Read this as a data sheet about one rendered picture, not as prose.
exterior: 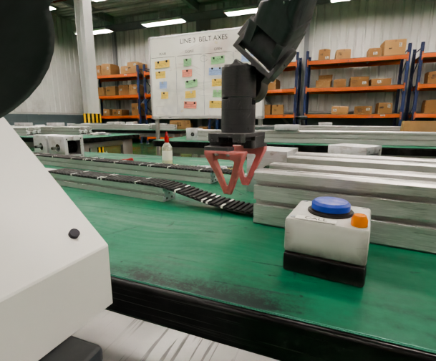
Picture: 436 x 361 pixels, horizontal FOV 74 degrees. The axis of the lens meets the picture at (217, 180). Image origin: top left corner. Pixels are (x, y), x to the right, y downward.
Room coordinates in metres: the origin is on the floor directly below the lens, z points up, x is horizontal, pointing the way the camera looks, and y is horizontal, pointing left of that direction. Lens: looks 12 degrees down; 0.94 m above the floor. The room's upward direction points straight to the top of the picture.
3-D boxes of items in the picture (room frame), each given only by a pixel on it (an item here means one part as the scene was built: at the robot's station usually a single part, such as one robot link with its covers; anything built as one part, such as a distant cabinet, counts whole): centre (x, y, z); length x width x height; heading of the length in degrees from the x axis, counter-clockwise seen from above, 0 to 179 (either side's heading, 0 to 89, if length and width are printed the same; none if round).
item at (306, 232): (0.31, -0.13, 0.81); 0.10 x 0.08 x 0.06; 152
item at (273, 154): (0.66, -0.12, 0.83); 0.12 x 0.09 x 0.10; 152
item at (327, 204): (0.31, -0.12, 0.84); 0.04 x 0.04 x 0.02
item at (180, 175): (0.96, 0.43, 0.79); 0.96 x 0.04 x 0.03; 62
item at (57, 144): (1.21, 0.64, 0.83); 0.11 x 0.10 x 0.10; 153
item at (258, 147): (0.52, -0.05, 0.87); 0.07 x 0.07 x 0.09; 63
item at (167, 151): (1.05, 0.18, 0.84); 0.04 x 0.04 x 0.12
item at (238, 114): (0.50, -0.03, 0.94); 0.10 x 0.07 x 0.07; 153
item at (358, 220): (0.27, -0.14, 0.85); 0.02 x 0.02 x 0.01
